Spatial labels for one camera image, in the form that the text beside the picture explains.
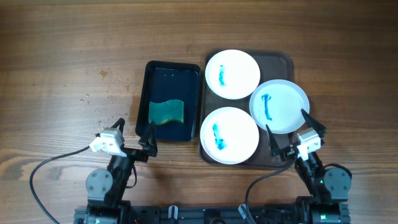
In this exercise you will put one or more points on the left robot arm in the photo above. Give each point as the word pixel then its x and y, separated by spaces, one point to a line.
pixel 106 187

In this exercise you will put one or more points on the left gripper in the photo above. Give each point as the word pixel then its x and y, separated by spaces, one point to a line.
pixel 147 147

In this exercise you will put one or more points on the white plate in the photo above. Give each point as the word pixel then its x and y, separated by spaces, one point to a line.
pixel 277 105
pixel 232 74
pixel 229 135

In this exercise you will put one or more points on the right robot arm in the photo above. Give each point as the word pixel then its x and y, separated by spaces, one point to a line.
pixel 328 184

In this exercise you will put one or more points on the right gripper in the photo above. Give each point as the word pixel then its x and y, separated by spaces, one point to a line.
pixel 288 152

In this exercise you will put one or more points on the green yellow sponge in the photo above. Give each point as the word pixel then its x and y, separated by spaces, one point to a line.
pixel 164 112

